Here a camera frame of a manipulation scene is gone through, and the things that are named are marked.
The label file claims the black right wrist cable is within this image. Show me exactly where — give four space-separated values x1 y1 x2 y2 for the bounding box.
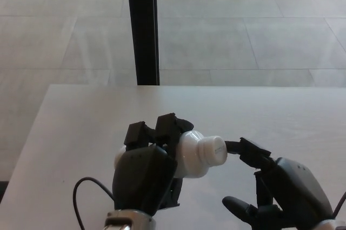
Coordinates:
331 191 346 219

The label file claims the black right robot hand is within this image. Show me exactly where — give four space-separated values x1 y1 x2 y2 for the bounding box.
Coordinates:
222 137 335 230

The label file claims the black vertical frame post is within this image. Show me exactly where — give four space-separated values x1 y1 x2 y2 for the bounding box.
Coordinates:
125 0 161 86

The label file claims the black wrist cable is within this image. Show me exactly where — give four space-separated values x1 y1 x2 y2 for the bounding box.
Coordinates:
331 191 346 219
72 177 117 230

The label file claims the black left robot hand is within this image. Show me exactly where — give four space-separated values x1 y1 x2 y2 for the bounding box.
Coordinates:
112 112 195 217

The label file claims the white bottle cap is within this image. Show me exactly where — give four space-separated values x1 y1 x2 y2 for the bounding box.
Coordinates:
208 135 227 166

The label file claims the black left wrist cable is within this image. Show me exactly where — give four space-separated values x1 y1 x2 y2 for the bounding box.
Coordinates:
72 177 117 230

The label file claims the white plastic bottle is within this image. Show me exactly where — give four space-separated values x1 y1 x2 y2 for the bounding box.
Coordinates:
113 130 227 180

